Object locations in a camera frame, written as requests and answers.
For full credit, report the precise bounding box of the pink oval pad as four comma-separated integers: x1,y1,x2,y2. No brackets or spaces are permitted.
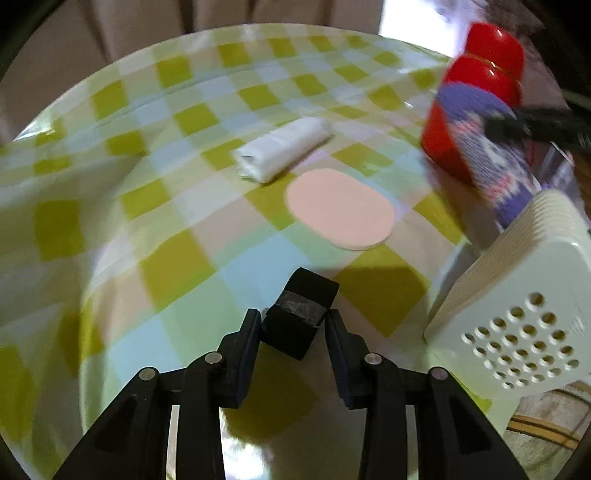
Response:
285,168,394,252

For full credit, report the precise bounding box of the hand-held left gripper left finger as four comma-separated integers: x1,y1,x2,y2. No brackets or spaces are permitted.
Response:
53,308,262,480

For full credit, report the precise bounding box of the beige curtain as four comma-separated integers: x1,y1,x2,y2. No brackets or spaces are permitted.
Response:
0,0,384,75

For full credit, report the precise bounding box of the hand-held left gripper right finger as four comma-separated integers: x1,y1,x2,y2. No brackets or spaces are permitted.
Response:
325,309,529,480

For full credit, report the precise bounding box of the red thermos jug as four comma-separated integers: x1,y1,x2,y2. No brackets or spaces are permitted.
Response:
420,21,536,188

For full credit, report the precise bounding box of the white rolled packet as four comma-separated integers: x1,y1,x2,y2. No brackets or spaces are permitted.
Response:
233,116,333,185

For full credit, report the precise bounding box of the white perforated plastic basket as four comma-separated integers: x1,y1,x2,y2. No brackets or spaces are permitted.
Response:
424,189,591,402

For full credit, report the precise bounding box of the black fabric bundle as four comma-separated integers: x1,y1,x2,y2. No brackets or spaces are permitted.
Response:
261,268,340,361

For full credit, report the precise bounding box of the green checkered plastic tablecloth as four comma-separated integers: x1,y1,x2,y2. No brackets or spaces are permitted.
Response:
0,28,522,480

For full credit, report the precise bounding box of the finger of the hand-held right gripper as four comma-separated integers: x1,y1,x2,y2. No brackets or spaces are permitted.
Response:
482,108,536,139

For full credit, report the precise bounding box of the purple patterned knitted sock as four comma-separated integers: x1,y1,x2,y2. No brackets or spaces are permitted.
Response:
429,80,546,232

